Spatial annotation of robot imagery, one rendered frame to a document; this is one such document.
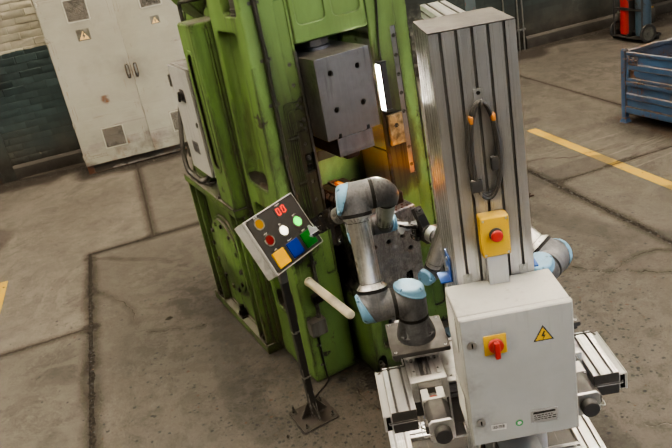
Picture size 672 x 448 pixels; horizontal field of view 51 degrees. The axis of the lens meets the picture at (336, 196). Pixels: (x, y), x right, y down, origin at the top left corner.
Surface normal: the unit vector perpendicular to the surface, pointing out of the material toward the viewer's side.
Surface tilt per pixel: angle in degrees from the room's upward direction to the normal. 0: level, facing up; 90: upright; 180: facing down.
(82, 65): 90
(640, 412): 0
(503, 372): 90
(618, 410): 0
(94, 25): 90
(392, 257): 90
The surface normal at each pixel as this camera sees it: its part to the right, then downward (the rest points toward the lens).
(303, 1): 0.48, 0.26
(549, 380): 0.07, 0.36
